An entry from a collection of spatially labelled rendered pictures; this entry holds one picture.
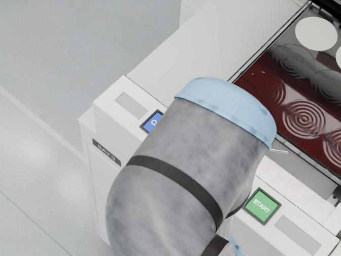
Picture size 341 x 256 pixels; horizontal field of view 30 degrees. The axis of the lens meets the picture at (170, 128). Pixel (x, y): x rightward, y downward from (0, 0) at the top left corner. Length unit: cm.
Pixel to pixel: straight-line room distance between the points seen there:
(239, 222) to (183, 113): 60
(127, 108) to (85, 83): 120
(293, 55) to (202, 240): 95
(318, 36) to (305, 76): 12
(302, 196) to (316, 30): 43
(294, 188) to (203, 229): 75
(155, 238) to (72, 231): 164
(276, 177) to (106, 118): 37
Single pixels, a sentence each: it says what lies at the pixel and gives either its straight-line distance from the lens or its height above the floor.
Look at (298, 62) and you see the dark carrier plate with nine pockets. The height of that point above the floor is 90.
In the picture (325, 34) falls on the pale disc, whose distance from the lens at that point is 156.
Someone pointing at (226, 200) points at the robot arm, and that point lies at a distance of 64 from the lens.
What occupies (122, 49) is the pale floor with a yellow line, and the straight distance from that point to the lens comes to 259.
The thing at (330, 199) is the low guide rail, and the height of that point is 85.
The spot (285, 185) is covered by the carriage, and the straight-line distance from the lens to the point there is 135.
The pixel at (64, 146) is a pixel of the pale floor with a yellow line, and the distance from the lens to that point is 237.
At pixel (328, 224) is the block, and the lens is 131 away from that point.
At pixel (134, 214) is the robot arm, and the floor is 152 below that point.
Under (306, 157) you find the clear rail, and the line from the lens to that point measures 136.
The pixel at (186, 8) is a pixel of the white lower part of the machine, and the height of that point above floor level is 52.
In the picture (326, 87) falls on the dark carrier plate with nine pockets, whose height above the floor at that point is 90.
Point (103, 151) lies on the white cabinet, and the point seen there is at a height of 77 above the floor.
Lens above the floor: 208
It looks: 60 degrees down
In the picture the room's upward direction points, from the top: 5 degrees clockwise
